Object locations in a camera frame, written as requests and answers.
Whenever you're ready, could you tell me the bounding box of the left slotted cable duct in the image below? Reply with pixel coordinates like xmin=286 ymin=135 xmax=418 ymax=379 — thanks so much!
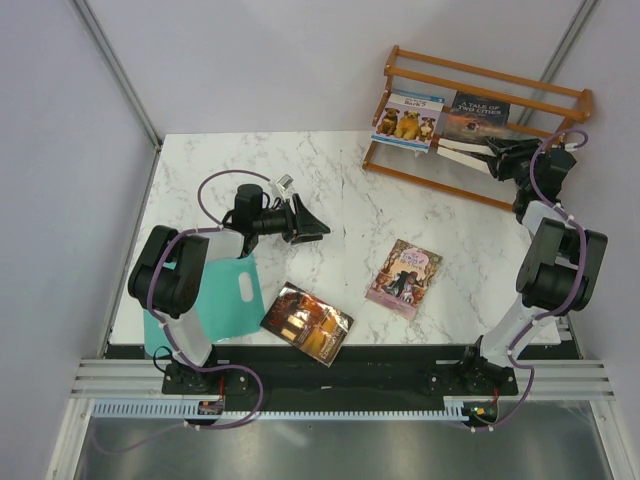
xmin=92 ymin=398 xmax=225 ymax=420

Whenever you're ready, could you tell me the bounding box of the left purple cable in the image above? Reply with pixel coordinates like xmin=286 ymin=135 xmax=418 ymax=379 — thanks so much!
xmin=92 ymin=170 xmax=279 ymax=456

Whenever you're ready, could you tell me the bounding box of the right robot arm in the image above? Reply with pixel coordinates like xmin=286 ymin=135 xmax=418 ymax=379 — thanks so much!
xmin=457 ymin=134 xmax=608 ymax=394

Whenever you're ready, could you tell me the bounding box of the right slotted cable duct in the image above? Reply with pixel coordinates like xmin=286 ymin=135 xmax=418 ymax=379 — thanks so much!
xmin=444 ymin=397 xmax=499 ymax=423

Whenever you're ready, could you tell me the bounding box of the pink illustrated children book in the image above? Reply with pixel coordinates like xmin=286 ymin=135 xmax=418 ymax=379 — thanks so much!
xmin=365 ymin=239 xmax=443 ymax=321

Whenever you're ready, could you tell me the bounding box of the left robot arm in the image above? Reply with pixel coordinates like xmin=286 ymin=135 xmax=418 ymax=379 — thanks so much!
xmin=128 ymin=184 xmax=331 ymax=393

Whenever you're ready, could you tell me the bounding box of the dark orange glossy book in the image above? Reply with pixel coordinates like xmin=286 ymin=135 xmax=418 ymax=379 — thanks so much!
xmin=260 ymin=282 xmax=354 ymax=367

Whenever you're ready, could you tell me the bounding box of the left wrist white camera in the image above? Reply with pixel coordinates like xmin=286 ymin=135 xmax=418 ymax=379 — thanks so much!
xmin=274 ymin=174 xmax=295 ymax=198

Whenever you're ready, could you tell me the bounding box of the dog cover Bark book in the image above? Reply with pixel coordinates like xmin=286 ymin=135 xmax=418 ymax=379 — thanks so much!
xmin=371 ymin=89 xmax=445 ymax=152

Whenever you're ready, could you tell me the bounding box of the slotted cable duct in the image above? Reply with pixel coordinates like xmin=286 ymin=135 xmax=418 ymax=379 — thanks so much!
xmin=444 ymin=397 xmax=499 ymax=423
xmin=92 ymin=398 xmax=225 ymax=420

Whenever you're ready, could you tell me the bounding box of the Jane Eyre blue book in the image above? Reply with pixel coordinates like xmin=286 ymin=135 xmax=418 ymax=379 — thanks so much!
xmin=437 ymin=145 xmax=495 ymax=176

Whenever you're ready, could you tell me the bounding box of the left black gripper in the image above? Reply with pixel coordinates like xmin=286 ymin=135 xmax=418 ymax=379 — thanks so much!
xmin=253 ymin=194 xmax=330 ymax=245

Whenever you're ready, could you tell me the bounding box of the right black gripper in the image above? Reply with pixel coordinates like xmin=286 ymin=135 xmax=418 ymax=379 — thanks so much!
xmin=482 ymin=136 xmax=543 ymax=190

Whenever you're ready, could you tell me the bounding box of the orange wooden tiered rack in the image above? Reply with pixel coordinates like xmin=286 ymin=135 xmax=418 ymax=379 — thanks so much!
xmin=362 ymin=46 xmax=593 ymax=211

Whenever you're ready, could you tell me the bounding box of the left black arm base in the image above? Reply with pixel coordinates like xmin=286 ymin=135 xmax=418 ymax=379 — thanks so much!
xmin=161 ymin=360 xmax=259 ymax=396

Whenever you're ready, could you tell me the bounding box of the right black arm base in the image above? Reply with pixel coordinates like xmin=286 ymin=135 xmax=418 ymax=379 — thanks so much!
xmin=426 ymin=358 xmax=519 ymax=397

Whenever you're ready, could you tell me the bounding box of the Tale of Two Cities book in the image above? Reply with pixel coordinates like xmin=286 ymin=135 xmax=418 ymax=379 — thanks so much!
xmin=439 ymin=91 xmax=511 ymax=154

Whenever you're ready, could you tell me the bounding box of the teal plastic file folder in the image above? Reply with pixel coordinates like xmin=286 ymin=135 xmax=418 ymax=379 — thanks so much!
xmin=143 ymin=248 xmax=265 ymax=357

